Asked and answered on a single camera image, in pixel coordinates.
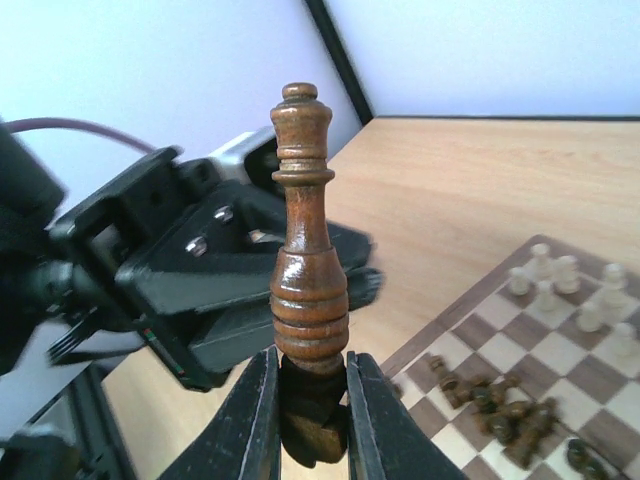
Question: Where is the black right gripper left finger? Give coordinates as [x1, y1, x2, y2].
[159, 347, 281, 480]

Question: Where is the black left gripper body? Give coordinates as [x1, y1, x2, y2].
[47, 144, 384, 394]

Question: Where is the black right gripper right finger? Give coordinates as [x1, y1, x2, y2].
[346, 351, 466, 480]

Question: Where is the dark wooden queen piece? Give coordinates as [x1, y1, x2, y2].
[270, 83, 349, 468]

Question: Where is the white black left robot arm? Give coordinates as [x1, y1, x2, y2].
[1, 108, 381, 479]

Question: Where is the pile of dark pieces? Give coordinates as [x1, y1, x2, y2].
[389, 353, 606, 471]

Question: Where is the wooden chess board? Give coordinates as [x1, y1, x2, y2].
[383, 239, 639, 479]

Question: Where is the white pieces row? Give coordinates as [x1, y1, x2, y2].
[497, 240, 639, 379]

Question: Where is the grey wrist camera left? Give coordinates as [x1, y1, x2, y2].
[208, 126, 283, 196]

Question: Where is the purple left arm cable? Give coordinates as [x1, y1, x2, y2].
[7, 117, 156, 151]

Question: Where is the black enclosure frame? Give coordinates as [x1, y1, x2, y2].
[304, 0, 639, 127]

